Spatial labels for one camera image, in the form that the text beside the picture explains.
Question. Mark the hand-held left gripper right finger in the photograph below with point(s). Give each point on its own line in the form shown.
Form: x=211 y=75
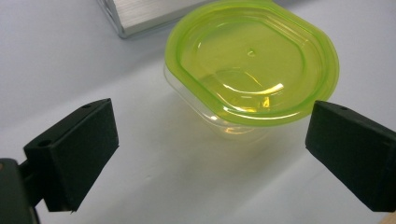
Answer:
x=351 y=155

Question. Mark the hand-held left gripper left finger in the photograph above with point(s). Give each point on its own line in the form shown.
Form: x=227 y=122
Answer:
x=77 y=155

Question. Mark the aluminium frame rail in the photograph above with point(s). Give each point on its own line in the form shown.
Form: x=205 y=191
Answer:
x=140 y=15

